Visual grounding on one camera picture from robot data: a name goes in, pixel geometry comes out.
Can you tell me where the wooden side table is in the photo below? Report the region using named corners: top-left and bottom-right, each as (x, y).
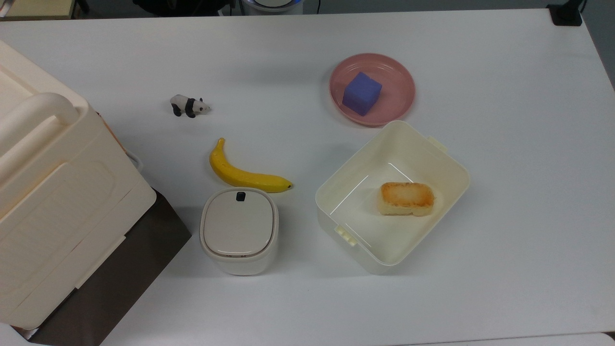
top-left (0, 0), bottom-right (78, 21)

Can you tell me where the black table clamp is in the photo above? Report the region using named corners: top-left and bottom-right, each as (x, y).
top-left (547, 3), bottom-right (583, 26)

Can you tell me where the cream plastic open box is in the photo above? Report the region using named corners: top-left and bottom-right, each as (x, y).
top-left (315, 120), bottom-right (471, 275)

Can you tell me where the pink plate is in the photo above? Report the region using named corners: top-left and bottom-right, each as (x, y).
top-left (329, 53), bottom-right (416, 127)

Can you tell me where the blue cube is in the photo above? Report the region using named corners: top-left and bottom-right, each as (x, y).
top-left (342, 72), bottom-right (383, 117)

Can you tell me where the toasted bread piece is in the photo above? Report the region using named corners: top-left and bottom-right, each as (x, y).
top-left (378, 182), bottom-right (435, 217)

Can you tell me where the small white lidded bin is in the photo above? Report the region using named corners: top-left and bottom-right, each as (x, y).
top-left (199, 187), bottom-right (280, 276)

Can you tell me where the yellow banana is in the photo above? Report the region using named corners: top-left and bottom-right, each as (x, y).
top-left (209, 138), bottom-right (294, 194)

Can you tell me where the cream cabinet carry handle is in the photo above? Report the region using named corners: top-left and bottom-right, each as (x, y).
top-left (0, 93), bottom-right (79, 157)

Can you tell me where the cream plastic drawer cabinet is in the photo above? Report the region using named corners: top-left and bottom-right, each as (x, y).
top-left (0, 39), bottom-right (193, 346)

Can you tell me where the black and white panda figurine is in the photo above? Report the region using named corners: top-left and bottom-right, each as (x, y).
top-left (170, 94), bottom-right (211, 119)

